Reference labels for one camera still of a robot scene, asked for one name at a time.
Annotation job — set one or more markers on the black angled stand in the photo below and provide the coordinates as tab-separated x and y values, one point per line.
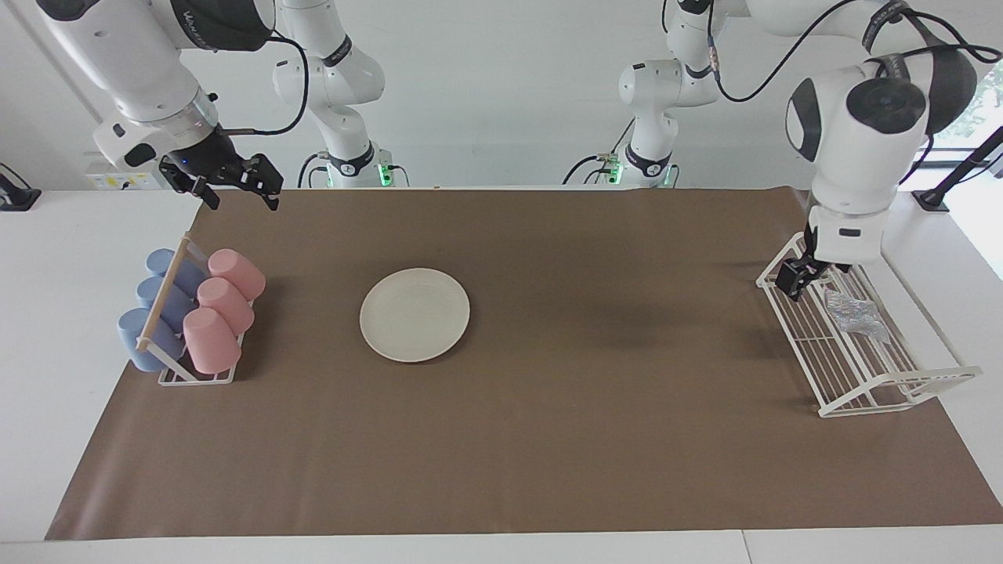
931	197

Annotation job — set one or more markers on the blue plastic cup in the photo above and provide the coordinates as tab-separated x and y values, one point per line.
161	260
150	291
137	345

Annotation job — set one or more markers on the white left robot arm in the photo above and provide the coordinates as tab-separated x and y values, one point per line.
854	149

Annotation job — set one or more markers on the window with greenery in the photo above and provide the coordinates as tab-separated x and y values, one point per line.
991	110

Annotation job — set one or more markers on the pink plastic cup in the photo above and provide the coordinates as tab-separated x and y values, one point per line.
227	305
239	272
210	345

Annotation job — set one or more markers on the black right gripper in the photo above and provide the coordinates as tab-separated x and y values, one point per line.
205	160

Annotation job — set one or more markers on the black table clamp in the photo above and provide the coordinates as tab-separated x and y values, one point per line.
19	200

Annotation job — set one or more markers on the cup holder with wooden bar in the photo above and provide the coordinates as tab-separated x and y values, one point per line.
162	296

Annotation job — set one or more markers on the cream round plate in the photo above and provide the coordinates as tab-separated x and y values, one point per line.
415	315

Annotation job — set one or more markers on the white wall outlet box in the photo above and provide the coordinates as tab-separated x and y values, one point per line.
117	182

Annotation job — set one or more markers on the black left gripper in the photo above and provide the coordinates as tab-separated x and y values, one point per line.
809	247

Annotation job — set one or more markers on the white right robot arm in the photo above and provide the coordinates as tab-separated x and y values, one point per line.
133	63

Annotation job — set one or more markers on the brown table mat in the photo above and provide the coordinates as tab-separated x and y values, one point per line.
548	454

